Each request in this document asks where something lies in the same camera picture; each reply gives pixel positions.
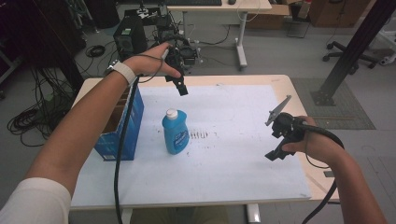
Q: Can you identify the black office chair base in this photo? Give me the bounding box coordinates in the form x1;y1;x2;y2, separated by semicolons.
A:
321;40;379;76

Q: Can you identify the dark cabinet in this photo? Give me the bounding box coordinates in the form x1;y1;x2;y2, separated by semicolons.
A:
0;0;86;91

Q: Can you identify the thin black right wrist cord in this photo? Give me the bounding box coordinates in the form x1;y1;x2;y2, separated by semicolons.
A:
304;130;331;170

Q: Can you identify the person's left hand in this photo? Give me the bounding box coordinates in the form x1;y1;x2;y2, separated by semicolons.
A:
122;42;182;79

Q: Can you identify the white table sheet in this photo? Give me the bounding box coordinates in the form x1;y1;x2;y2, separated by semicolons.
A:
70;84;312;208

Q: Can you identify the open computer circuit board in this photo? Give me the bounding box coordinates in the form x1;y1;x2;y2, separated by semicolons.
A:
153;13;181;39

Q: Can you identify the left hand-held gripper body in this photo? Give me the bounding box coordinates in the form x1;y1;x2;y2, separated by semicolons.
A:
160;33;200;83

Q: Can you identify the thin black wrist cord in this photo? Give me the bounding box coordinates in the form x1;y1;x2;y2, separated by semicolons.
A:
134;54;164;84
304;130;331;170

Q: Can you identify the white table leg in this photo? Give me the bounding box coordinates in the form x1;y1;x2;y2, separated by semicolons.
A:
246;203;262;224
120;208;134;224

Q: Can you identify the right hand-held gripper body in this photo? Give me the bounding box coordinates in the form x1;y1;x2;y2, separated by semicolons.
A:
264;94;308;147

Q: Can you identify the large brown cardboard box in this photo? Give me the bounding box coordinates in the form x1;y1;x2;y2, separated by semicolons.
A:
307;0;375;28

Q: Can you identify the thick black gripper cable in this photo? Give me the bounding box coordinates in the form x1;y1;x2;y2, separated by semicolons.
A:
113;76;141;224
292;119;346;224

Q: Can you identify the thick black right gripper cable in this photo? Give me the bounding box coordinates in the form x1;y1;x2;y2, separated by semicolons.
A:
292;119;346;224

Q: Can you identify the person's right hand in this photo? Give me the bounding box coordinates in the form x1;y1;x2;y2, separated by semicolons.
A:
281;115;344;166

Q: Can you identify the blue cardboard box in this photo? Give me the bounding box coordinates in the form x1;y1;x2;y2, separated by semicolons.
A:
93;85;145;161

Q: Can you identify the grey floor mat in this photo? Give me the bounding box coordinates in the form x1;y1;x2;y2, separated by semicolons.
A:
290;77;376;131

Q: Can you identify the tangle of black floor cables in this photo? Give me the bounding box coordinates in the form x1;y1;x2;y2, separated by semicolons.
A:
7;66;76;147

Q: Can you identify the small black cable coil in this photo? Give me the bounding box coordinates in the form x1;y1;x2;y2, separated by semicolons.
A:
84;44;106;59

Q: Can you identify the black keyboard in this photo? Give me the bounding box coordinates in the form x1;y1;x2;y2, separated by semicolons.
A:
164;0;223;7

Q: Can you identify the black computer tower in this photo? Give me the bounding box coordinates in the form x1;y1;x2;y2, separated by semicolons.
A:
112;15;149;62

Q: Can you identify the white shirt sleeve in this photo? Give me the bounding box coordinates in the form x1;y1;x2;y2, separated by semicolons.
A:
0;176;73;224

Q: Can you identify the wristwatch with white band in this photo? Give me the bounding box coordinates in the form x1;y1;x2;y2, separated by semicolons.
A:
106;59;138;87

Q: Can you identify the thin black left wrist cord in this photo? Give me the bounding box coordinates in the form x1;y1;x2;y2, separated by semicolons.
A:
134;54;164;84

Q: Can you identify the blue bottle with white cap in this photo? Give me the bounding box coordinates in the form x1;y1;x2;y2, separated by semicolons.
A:
162;107;191;156

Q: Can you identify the black metal post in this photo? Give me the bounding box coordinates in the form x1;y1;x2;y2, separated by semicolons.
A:
309;0;396;106

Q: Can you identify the thick black left gripper cable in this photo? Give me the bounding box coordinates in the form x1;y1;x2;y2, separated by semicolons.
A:
113;76;141;224

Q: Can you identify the white office desk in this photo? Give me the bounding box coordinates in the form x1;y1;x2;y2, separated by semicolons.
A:
166;0;274;71

